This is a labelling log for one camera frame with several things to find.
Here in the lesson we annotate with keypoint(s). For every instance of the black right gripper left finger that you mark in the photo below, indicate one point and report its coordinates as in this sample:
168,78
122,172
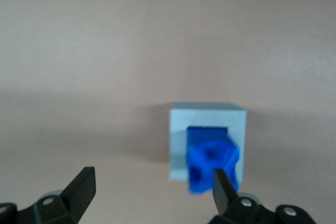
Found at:
78,195

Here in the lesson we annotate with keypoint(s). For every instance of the blue plastic part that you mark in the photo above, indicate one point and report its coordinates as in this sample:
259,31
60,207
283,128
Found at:
207,155

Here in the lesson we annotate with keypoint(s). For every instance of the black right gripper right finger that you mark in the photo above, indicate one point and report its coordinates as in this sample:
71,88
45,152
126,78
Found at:
224,197

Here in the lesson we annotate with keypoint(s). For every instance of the gray square base block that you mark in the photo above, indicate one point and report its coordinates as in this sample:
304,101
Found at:
178,121

